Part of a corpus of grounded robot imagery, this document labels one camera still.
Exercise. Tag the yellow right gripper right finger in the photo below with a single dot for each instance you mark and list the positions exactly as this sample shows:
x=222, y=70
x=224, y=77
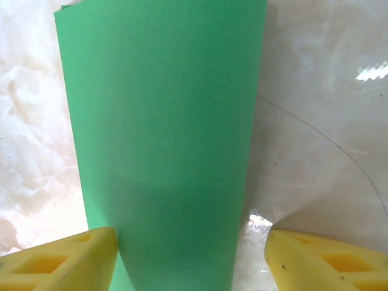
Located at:
x=318, y=266

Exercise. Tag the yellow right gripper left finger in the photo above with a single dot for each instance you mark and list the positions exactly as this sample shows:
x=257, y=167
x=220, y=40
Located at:
x=60, y=266

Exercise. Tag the green paper sheet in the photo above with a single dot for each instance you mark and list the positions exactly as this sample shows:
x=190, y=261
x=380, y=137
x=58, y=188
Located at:
x=157, y=121

